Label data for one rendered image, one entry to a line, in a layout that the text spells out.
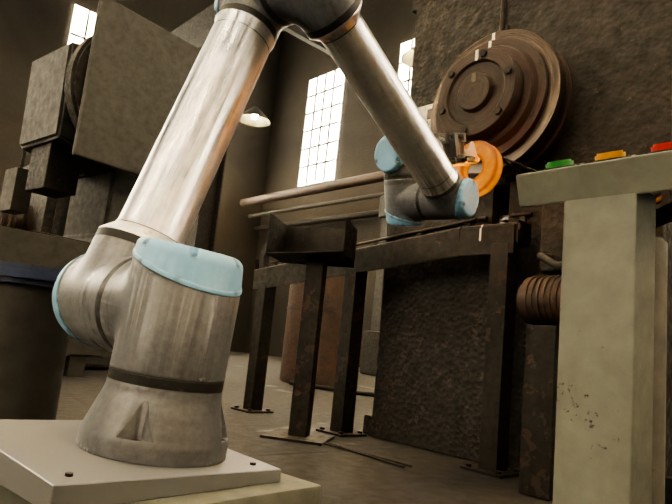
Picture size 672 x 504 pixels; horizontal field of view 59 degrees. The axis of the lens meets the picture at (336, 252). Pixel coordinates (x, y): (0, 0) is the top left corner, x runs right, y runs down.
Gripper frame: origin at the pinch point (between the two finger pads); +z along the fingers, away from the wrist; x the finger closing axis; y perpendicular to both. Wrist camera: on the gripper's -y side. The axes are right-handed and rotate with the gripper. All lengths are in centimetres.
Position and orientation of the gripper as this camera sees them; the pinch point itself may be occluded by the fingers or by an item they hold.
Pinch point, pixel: (475, 162)
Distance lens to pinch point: 171.8
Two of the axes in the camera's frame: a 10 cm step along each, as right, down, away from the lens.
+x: -6.8, 0.5, 7.3
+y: -1.1, -9.9, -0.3
